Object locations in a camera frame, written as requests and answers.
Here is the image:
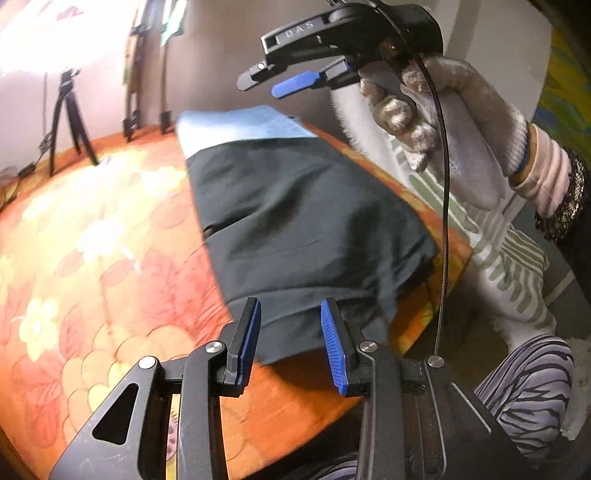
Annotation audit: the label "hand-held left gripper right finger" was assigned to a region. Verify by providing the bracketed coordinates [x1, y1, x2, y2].
[320, 298, 536, 480]

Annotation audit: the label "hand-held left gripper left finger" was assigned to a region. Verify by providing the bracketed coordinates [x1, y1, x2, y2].
[48, 298, 262, 480]

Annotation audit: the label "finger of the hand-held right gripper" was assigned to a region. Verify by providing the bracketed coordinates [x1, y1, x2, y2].
[236, 21, 335, 92]
[271, 58, 362, 100]

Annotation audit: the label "dark green pants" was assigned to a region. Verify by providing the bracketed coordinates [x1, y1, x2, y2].
[186, 143, 439, 367]

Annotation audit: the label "person's right hand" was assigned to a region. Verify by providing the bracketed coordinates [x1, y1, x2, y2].
[358, 55, 529, 210]

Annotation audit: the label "light blue folded towel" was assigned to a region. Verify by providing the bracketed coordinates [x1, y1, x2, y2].
[177, 105, 319, 158]

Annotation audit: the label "patterned hanging cloth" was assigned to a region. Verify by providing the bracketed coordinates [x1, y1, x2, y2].
[159, 0, 188, 47]

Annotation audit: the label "tall brown tripod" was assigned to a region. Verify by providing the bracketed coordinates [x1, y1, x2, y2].
[121, 0, 178, 141]

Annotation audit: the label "orange floral bed sheet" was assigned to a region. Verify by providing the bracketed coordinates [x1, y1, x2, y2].
[0, 117, 474, 480]

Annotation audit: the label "yellow green patterned fabric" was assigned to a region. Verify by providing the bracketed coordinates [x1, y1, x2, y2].
[538, 28, 591, 162]

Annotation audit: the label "green striped white pillow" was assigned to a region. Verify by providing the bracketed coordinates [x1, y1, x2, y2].
[332, 88, 559, 352]

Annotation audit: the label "person's striped trouser leg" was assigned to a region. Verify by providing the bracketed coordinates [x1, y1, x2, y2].
[314, 335, 575, 480]

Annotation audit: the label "small black tripod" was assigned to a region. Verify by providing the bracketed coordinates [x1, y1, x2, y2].
[46, 67, 100, 178]

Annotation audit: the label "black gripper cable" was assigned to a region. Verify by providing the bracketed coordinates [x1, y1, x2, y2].
[416, 53, 452, 363]

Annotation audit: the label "black power cable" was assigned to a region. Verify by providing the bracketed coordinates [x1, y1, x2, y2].
[0, 134, 51, 204]

